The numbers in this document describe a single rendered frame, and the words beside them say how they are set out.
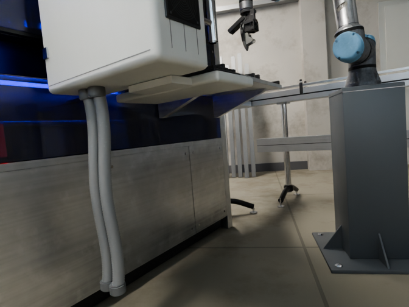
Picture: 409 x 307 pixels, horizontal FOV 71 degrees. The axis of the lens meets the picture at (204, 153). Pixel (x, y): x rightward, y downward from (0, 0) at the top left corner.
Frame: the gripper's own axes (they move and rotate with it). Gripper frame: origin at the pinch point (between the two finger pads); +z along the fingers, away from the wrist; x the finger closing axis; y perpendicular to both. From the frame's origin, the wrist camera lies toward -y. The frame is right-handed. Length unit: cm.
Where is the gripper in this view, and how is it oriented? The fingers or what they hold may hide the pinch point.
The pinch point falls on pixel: (245, 49)
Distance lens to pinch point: 174.7
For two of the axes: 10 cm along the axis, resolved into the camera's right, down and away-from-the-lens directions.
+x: 5.5, -1.0, 8.3
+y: 8.3, -0.4, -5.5
